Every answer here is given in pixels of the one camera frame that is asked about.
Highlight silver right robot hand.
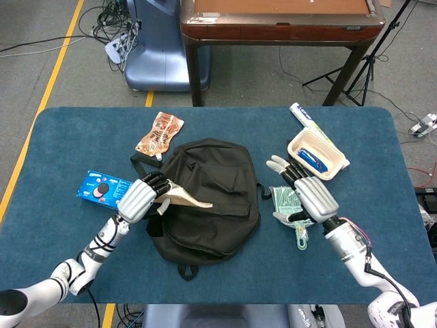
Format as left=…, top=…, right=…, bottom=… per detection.
left=266, top=154, right=340, bottom=226

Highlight tangled black floor cables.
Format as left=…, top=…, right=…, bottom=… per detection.
left=78, top=0, right=143, bottom=72

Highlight brown mahjong table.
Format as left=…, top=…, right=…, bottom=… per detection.
left=180, top=0, right=386, bottom=107

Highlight blue felt table cover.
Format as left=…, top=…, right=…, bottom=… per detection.
left=0, top=106, right=433, bottom=305

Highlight cream plastic food container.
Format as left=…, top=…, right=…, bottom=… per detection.
left=286, top=128, right=346, bottom=181

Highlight red floor cable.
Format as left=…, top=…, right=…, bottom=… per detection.
left=408, top=165, right=437, bottom=189

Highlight black electronic box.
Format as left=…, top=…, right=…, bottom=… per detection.
left=414, top=186, right=437, bottom=206

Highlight blue wrapped packet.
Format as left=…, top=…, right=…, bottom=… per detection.
left=296, top=147, right=329, bottom=174

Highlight blue Oreo cookie box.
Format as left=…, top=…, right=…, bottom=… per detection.
left=76, top=169, right=134, bottom=210

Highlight grey robot torso base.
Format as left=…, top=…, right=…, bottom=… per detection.
left=141, top=303, right=346, bottom=328

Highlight brown spiral notebook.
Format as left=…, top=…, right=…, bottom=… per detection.
left=153, top=180, right=214, bottom=209

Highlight white power strip with plugs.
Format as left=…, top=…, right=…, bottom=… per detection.
left=104, top=37, right=130, bottom=65

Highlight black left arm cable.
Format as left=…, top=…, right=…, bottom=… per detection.
left=87, top=288, right=102, bottom=328

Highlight orange snack packet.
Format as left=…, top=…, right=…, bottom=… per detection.
left=135, top=111, right=185, bottom=161

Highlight green plastic-wrapped dustpan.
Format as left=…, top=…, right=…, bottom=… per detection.
left=268, top=184, right=317, bottom=251

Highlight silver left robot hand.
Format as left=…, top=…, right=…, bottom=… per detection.
left=117, top=170, right=178, bottom=225

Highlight black fabric backpack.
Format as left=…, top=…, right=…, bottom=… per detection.
left=130, top=137, right=272, bottom=282

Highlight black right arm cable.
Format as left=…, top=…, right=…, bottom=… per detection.
left=363, top=254, right=416, bottom=317

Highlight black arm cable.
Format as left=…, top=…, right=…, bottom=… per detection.
left=87, top=288, right=102, bottom=328
left=363, top=254, right=416, bottom=317

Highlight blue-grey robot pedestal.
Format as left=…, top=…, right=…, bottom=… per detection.
left=124, top=0, right=212, bottom=93

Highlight black tripod stand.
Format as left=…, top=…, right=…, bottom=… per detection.
left=302, top=0, right=414, bottom=107

